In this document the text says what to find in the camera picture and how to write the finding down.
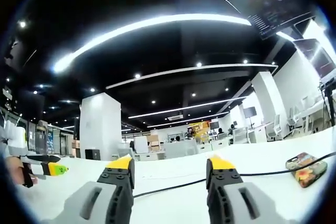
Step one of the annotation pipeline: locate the long curved ceiling light strip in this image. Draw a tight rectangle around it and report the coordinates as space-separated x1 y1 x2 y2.
51 13 253 73

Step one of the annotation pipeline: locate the wall-mounted screen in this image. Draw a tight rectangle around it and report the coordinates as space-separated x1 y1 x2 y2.
292 37 336 79

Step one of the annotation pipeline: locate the white office chair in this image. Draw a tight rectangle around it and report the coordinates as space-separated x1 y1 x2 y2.
265 114 284 141
286 105 304 137

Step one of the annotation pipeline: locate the stack of cardboard boxes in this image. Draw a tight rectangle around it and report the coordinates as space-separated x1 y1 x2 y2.
146 134 160 153

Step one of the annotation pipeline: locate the black cabinet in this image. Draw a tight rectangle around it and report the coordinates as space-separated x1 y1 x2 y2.
85 148 101 161

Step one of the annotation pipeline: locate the black data cable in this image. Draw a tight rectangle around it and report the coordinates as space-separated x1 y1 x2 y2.
133 153 336 199

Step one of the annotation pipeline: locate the black tripod stand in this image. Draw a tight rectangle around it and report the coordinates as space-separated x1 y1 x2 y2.
319 78 336 127

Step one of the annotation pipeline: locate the white board panel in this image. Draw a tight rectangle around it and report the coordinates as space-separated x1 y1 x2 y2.
133 136 149 154

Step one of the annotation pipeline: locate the large hanging dark monitor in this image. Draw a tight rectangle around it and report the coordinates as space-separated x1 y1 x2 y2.
222 0 317 41

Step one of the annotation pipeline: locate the white desktop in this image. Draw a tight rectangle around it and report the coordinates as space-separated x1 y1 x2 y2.
7 125 336 224

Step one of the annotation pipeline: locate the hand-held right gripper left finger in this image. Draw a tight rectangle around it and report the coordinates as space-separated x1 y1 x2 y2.
41 154 136 224

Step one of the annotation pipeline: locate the black monitor on stand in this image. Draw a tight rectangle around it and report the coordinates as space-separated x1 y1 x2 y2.
243 106 257 127

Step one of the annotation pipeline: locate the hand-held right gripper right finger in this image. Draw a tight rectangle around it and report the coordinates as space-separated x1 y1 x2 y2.
205 154 290 224

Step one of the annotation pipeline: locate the thin ceiling light strip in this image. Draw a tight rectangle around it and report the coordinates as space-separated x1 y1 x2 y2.
105 63 279 90

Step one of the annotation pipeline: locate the person's left hand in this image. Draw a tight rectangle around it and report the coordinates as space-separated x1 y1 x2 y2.
4 155 39 187

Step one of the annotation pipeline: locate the orange wall poster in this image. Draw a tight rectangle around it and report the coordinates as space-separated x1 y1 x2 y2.
187 121 212 141

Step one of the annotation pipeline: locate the phone in floral case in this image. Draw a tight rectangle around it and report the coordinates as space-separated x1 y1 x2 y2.
285 152 329 189

